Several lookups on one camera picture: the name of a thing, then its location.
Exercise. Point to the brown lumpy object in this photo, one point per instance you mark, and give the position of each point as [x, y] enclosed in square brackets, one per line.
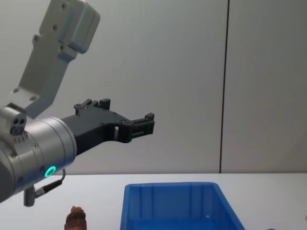
[76, 219]

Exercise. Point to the blue plastic bin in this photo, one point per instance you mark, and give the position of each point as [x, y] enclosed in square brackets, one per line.
[168, 210]

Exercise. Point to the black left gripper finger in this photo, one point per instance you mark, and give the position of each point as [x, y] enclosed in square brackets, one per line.
[141, 127]
[92, 105]

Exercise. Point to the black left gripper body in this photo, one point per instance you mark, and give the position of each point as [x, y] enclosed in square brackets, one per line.
[96, 127]

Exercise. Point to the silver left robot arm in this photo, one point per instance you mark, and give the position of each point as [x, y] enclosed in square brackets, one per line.
[45, 143]

